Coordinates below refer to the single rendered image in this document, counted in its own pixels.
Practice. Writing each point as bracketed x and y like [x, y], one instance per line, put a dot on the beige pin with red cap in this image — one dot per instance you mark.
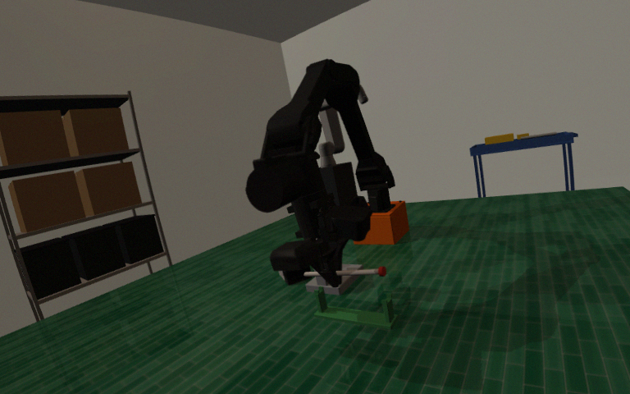
[381, 271]

